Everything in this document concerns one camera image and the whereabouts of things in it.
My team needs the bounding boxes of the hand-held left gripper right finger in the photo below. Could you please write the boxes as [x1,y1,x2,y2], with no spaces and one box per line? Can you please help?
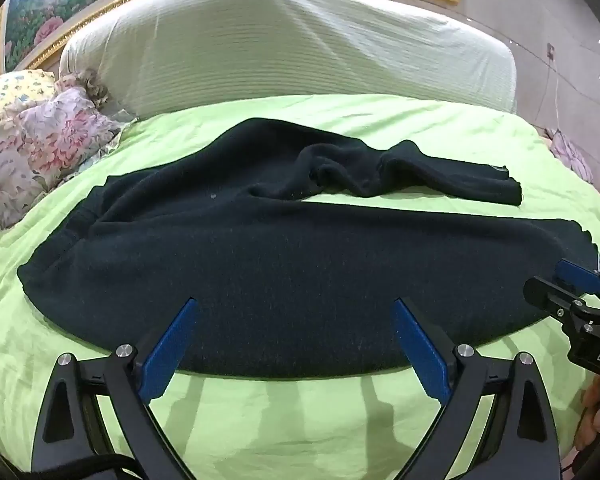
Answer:
[390,297,563,480]

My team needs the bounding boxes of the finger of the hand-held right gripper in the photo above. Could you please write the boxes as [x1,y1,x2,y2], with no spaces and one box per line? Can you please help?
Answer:
[524,276,581,318]
[554,259,600,306]

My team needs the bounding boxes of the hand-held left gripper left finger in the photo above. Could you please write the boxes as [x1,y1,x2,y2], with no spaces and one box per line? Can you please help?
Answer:
[30,297,201,480]

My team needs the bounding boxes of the black pants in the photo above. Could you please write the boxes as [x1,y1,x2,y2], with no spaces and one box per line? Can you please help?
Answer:
[17,117,600,378]

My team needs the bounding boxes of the person's right hand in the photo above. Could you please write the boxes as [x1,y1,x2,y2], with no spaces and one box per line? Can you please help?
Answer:
[575,375,600,453]

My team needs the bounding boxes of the green bed sheet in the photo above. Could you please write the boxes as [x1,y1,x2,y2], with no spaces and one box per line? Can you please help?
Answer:
[0,94,600,480]

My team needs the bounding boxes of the pink floral pillow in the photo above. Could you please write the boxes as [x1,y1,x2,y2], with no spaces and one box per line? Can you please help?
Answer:
[0,72,126,231]

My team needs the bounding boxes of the yellow floral pillow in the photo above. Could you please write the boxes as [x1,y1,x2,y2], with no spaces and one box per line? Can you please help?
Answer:
[0,70,58,126]

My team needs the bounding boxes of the white striped headboard cover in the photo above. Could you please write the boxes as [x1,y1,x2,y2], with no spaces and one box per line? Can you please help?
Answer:
[59,0,518,117]

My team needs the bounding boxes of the gold framed landscape painting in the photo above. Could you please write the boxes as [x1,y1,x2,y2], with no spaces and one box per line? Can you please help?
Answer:
[0,0,461,76]

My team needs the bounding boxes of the black cable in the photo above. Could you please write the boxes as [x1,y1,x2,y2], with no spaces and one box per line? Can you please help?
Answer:
[10,452,141,480]

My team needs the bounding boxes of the white cable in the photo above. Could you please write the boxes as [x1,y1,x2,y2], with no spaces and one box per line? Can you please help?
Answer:
[549,57,566,136]

